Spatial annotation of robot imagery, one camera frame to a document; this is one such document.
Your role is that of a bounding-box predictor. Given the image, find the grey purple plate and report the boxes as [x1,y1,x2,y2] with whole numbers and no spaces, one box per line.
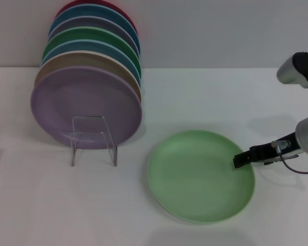
[47,15,141,56]

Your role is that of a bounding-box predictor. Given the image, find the dark green plate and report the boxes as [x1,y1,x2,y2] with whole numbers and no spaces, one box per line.
[42,26,142,78]

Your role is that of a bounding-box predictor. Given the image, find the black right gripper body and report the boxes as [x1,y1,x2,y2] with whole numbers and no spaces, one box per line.
[248,132,299,165]

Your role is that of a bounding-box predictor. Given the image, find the beige plate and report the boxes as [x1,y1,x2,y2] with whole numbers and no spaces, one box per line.
[33,50,143,104]

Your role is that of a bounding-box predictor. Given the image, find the maroon red plate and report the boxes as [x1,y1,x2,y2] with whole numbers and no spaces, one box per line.
[55,0,139,34]

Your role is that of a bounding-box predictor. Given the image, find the lavender plate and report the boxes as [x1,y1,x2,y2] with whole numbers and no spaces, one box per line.
[30,65,143,151]

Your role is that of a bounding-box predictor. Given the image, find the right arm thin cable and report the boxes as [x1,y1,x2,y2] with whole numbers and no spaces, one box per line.
[271,139,308,176]

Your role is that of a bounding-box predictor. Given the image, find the light green plate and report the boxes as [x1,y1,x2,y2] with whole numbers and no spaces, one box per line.
[147,130,256,227]

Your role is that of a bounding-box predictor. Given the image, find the teal blue plate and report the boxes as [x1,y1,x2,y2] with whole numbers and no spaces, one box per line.
[48,4,141,51]

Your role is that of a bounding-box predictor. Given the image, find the light blue plate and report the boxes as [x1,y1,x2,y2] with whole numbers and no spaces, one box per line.
[41,39,142,80]

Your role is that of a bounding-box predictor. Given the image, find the metal wire plate rack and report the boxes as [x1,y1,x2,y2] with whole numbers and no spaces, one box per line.
[70,116,118,168]

